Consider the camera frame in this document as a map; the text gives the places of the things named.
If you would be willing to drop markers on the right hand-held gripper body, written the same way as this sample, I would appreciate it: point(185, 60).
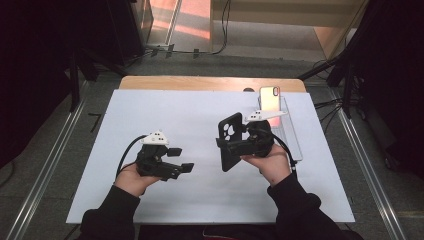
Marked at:
point(258, 143)

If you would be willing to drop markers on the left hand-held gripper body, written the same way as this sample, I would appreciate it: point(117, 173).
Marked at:
point(151, 163)

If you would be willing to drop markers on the black phone case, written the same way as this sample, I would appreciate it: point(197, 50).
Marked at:
point(230, 163)

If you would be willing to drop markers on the iridescent phone case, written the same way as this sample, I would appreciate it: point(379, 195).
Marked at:
point(269, 100)

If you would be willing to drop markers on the person's left hand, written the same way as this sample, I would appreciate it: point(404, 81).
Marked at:
point(130, 180)

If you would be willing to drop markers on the person's right hand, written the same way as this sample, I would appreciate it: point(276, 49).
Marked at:
point(275, 166)

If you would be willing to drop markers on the white table board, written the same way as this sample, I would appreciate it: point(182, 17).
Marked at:
point(200, 110)

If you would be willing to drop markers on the wooden table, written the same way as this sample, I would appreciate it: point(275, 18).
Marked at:
point(200, 83)

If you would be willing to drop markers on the person's black clothed torso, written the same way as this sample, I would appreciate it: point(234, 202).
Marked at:
point(200, 233)

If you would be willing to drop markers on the black tape mark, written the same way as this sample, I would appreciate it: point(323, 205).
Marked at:
point(96, 120)

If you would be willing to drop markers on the black tripod stand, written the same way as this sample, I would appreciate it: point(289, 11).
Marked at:
point(346, 76)

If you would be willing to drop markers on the light wooden shelf unit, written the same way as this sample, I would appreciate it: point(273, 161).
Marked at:
point(283, 16)

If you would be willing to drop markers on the silver metal leg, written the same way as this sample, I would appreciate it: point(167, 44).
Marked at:
point(173, 23)

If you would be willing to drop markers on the black curtain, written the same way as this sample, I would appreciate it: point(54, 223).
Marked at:
point(33, 66)
point(396, 83)

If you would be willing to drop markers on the metal floor rail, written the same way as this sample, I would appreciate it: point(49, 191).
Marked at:
point(370, 173)
point(43, 173)

